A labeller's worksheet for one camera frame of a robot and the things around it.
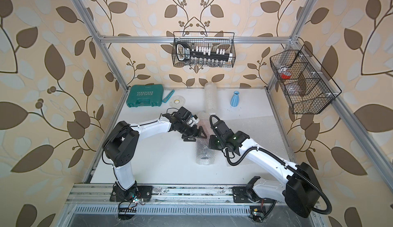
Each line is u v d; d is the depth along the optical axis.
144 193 0.74
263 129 0.98
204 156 0.77
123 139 0.55
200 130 0.79
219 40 0.91
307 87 0.74
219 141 0.59
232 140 0.57
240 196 0.73
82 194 0.76
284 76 0.82
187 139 0.85
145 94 1.12
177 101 1.13
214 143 0.72
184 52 0.85
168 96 1.16
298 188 0.39
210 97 1.05
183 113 0.75
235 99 1.04
